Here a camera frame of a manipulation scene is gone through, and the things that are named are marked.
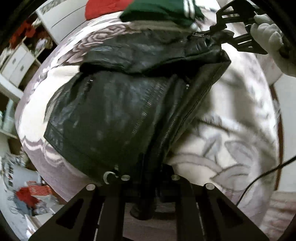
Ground black leather jacket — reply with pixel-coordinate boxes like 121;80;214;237
44;30;232;180

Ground red clothes pile on floor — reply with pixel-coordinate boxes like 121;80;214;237
8;182;60;216

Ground white gloved right hand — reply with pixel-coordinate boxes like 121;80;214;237
250;15;295;77

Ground green striped garment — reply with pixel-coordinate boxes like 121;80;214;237
119;0;205;28

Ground floral bed blanket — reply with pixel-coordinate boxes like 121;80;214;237
14;9;285;241

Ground red garment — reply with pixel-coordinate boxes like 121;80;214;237
85;0;133;20

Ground white shelf unit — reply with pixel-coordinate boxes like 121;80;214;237
1;13;57;138

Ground white wardrobe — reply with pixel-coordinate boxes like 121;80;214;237
35;0;88;45

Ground black cable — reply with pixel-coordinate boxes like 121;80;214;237
235;155;296;207

